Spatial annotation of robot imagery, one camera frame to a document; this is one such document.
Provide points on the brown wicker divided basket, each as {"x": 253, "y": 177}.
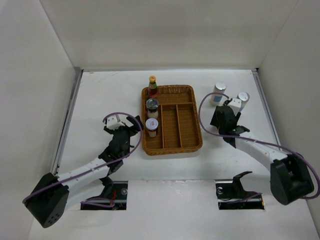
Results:
{"x": 179, "y": 128}

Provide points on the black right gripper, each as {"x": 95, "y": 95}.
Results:
{"x": 214, "y": 121}

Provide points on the clear lid salt grinder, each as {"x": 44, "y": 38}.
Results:
{"x": 152, "y": 105}

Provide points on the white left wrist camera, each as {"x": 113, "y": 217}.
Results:
{"x": 113, "y": 122}

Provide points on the orange label white lid jar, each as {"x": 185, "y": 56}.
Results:
{"x": 151, "y": 125}

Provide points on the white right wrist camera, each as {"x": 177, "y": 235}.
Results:
{"x": 234, "y": 103}

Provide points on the red sauce bottle yellow cap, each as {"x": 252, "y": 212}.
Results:
{"x": 152, "y": 87}

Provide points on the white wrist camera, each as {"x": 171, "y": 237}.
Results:
{"x": 113, "y": 122}
{"x": 234, "y": 103}

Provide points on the white peppercorn jar blue label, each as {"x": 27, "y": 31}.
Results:
{"x": 219, "y": 90}

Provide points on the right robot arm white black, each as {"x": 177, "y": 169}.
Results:
{"x": 290, "y": 177}

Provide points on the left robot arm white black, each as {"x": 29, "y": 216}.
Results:
{"x": 89, "y": 185}

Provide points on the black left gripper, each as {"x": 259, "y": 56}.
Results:
{"x": 136, "y": 127}

